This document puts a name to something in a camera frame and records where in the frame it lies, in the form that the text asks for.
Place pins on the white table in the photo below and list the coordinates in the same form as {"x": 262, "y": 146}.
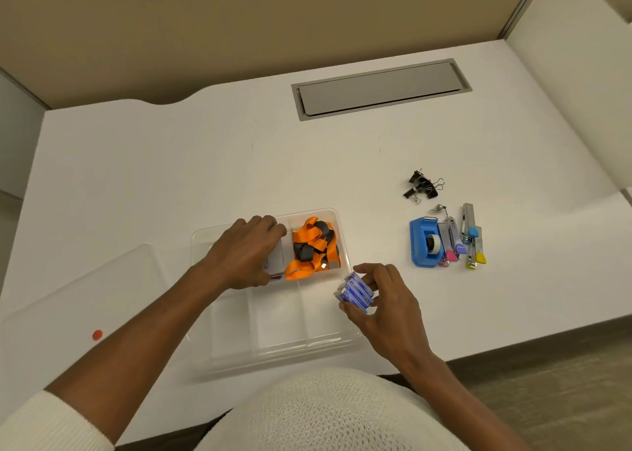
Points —
{"x": 197, "y": 159}

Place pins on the small black binder clip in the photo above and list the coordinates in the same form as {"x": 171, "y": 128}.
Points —
{"x": 410, "y": 193}
{"x": 416, "y": 175}

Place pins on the pink-tipped mini stapler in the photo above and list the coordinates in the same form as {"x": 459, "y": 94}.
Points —
{"x": 447, "y": 241}

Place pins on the grey metal partition post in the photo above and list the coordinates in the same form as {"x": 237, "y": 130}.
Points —
{"x": 521, "y": 9}

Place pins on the person's left hand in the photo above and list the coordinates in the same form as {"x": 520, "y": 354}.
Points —
{"x": 242, "y": 253}

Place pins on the white rounded desk divider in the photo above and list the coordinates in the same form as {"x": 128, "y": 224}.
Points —
{"x": 568, "y": 70}

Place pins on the blue tape dispenser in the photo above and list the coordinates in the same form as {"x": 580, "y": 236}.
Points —
{"x": 418, "y": 243}

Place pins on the blue-tipped mini stapler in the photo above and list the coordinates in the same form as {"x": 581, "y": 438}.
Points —
{"x": 468, "y": 216}

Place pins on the person's right hand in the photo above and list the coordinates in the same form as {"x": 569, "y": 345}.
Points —
{"x": 395, "y": 317}

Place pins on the purple-tipped mini stapler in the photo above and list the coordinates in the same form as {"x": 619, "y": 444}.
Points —
{"x": 460, "y": 248}

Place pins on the white low side panel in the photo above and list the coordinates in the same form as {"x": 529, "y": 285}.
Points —
{"x": 20, "y": 135}

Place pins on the person's left forearm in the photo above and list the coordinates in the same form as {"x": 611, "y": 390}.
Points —
{"x": 138, "y": 347}

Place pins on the large black binder clip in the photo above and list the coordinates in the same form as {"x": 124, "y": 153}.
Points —
{"x": 423, "y": 184}
{"x": 430, "y": 187}

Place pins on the grey card packet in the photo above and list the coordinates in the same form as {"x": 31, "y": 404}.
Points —
{"x": 276, "y": 260}

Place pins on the yellow-tipped mini stapler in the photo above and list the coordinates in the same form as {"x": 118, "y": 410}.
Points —
{"x": 480, "y": 258}

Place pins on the person's right forearm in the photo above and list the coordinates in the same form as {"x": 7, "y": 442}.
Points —
{"x": 459, "y": 406}

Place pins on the clear plastic organizer tray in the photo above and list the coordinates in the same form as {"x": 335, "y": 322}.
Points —
{"x": 276, "y": 317}

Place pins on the transparent lid with red dot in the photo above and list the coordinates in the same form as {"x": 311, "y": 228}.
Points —
{"x": 74, "y": 307}

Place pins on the white knit sweater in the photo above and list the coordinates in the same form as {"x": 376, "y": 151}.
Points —
{"x": 321, "y": 416}

